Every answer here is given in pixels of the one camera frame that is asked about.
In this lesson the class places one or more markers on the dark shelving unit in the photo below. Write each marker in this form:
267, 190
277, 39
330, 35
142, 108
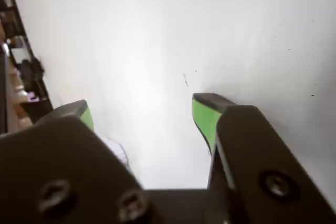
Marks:
34, 77

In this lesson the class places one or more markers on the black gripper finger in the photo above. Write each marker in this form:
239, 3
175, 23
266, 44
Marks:
52, 161
257, 155

